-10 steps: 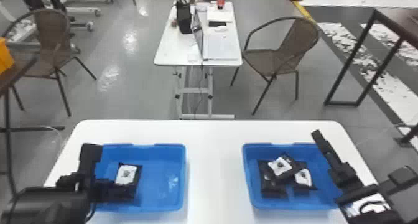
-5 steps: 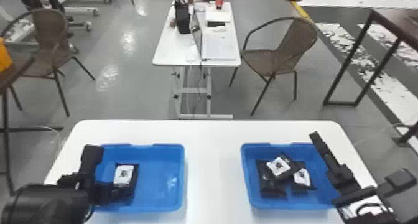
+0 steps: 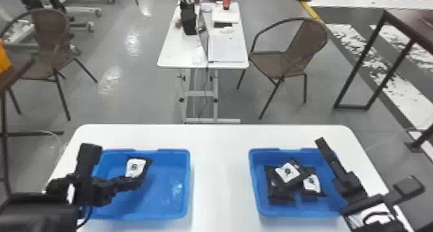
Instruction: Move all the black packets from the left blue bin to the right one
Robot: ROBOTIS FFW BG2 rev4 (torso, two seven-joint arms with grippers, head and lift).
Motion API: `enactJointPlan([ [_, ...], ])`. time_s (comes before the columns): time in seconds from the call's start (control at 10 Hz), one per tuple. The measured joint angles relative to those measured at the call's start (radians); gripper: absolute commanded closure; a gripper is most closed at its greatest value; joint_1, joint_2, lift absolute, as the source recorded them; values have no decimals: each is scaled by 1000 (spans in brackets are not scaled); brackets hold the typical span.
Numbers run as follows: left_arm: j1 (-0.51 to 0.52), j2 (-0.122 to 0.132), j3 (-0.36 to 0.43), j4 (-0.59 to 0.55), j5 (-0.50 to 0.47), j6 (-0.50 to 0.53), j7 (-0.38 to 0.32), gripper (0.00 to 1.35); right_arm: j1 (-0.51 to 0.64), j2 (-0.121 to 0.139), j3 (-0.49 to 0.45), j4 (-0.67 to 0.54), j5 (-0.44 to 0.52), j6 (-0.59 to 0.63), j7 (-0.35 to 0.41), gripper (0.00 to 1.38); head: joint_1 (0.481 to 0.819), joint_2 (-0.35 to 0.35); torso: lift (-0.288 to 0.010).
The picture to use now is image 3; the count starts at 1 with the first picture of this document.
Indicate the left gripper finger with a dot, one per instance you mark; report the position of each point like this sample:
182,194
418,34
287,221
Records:
130,179
125,189

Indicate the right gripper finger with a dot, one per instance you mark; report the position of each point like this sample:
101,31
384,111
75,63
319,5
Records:
328,153

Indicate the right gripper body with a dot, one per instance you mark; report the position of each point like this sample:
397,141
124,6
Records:
350,186

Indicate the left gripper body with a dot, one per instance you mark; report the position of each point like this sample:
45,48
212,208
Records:
94,192

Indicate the black part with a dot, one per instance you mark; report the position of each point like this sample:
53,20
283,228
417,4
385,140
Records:
313,185
136,167
288,173
275,191

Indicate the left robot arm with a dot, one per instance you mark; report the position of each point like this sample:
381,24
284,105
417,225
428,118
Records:
30,211

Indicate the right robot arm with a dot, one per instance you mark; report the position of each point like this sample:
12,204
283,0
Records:
372,216

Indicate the blue tray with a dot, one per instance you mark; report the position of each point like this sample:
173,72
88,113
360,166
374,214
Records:
260,192
162,189

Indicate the brown mesh chair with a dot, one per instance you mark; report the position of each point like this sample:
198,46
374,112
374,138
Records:
47,47
287,57

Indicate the white side table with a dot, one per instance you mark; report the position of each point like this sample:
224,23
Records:
184,54

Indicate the dark side table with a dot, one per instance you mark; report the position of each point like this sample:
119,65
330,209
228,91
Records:
409,23

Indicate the red bottle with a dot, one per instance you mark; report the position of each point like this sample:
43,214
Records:
226,1

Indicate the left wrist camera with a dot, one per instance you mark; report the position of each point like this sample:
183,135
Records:
88,159

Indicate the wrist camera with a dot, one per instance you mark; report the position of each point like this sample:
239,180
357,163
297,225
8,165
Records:
88,159
407,187

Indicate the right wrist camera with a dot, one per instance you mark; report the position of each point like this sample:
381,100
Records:
407,187

